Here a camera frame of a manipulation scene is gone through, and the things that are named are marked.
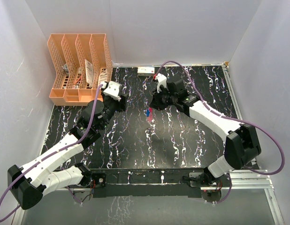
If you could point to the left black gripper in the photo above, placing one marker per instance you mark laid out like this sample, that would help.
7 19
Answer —
121 104

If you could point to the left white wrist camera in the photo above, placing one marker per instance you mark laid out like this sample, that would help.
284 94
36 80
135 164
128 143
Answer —
112 89

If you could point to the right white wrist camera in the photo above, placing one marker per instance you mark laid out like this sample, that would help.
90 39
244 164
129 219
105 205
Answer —
161 81

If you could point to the white paper packet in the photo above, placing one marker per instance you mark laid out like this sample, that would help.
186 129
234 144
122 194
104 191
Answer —
89 72

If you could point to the orange plastic file organizer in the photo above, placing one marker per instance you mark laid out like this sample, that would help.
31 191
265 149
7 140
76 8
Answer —
70 87

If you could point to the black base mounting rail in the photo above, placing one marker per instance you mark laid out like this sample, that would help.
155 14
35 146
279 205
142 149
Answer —
190 182

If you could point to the white labelled packet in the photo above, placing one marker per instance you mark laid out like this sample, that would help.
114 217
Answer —
102 80

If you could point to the white small cardboard box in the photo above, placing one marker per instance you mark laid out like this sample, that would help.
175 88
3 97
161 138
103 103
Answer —
145 71

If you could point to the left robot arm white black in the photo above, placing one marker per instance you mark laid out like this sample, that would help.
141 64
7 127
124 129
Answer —
30 182

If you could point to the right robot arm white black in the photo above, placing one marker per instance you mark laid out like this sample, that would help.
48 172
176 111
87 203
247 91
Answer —
241 140

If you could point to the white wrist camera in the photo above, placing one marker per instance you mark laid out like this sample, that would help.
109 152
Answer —
112 89
161 81

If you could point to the pink strap keyring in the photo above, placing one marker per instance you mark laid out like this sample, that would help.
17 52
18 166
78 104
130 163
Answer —
150 118

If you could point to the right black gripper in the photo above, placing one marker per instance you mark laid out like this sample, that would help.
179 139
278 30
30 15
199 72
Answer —
156 102

